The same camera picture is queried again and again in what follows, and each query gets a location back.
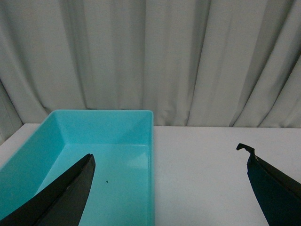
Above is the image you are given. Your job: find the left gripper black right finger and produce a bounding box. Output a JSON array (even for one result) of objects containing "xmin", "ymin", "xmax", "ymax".
[{"xmin": 236, "ymin": 143, "xmax": 301, "ymax": 226}]

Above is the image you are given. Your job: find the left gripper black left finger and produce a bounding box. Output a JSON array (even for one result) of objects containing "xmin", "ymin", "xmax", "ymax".
[{"xmin": 0, "ymin": 154, "xmax": 95, "ymax": 226}]

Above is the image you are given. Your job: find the turquoise plastic bin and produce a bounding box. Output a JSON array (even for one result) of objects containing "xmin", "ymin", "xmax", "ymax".
[{"xmin": 0, "ymin": 110, "xmax": 155, "ymax": 226}]

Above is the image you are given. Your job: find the white pleated curtain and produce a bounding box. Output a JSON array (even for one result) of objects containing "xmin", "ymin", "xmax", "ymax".
[{"xmin": 0, "ymin": 0, "xmax": 301, "ymax": 142}]

